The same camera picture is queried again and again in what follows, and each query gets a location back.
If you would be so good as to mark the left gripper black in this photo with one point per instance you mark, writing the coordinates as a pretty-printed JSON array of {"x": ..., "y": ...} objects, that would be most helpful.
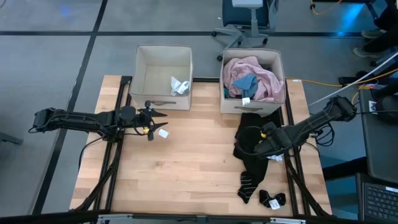
[{"x": 143, "y": 121}]

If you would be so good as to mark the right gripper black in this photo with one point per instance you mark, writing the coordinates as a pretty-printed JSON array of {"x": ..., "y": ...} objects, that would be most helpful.
[{"x": 275, "y": 140}]

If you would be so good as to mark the black garment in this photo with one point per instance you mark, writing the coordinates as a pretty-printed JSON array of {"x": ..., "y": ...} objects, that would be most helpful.
[{"x": 245, "y": 124}]

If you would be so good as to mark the pink button shirt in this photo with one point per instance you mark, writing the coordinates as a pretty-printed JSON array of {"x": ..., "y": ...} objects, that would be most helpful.
[{"x": 267, "y": 87}]

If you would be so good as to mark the blue-grey cloth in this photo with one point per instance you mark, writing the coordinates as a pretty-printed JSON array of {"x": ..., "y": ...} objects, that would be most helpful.
[{"x": 247, "y": 84}]

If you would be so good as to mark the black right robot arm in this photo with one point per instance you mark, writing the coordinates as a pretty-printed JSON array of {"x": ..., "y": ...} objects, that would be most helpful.
[{"x": 314, "y": 123}]

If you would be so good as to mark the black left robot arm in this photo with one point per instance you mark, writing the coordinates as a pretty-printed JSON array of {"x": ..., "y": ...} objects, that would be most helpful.
[{"x": 77, "y": 119}]

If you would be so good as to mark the small white paper tag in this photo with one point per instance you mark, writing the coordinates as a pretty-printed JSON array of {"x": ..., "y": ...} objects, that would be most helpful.
[{"x": 163, "y": 133}]

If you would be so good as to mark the white grey striped cloth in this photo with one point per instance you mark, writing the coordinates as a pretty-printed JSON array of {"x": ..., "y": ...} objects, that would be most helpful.
[{"x": 276, "y": 158}]

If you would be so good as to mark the beige fabric storage bin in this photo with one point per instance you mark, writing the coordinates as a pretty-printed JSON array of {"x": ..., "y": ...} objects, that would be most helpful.
[
  {"x": 230, "y": 107},
  {"x": 155, "y": 77}
]

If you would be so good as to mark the white handwritten paper tag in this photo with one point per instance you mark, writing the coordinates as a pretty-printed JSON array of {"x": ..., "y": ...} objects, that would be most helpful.
[{"x": 246, "y": 101}]

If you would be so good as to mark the black sock with thin stripes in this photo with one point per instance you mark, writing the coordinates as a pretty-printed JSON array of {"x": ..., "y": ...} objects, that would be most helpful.
[{"x": 247, "y": 188}]

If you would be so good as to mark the black power strip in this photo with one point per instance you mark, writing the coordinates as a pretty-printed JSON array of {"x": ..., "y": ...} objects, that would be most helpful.
[{"x": 348, "y": 81}]

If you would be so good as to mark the white printed label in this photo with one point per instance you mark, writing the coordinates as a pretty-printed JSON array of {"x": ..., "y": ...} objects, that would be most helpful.
[{"x": 372, "y": 107}]

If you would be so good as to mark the grey metal crossbar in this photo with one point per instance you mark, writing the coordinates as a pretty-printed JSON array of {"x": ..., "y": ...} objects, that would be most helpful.
[{"x": 116, "y": 218}]

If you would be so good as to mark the dark grey desk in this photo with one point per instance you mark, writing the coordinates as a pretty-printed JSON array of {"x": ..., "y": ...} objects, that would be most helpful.
[{"x": 382, "y": 146}]

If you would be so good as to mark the black round object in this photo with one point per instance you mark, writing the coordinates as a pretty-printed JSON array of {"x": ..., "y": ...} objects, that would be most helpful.
[{"x": 387, "y": 109}]

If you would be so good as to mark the person's grey shoe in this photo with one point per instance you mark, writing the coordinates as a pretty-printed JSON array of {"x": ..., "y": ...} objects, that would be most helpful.
[
  {"x": 363, "y": 53},
  {"x": 371, "y": 34}
]

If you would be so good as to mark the navy office chair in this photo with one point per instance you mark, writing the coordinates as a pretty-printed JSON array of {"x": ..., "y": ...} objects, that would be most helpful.
[{"x": 245, "y": 15}]

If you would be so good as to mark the person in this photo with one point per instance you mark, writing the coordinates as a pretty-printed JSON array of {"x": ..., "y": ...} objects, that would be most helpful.
[{"x": 382, "y": 42}]

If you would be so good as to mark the grey metal foot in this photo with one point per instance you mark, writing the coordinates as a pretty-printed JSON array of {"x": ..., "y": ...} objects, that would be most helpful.
[{"x": 11, "y": 139}]

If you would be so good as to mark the black table frame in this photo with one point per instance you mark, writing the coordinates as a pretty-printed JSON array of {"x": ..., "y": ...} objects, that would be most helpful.
[{"x": 205, "y": 80}]

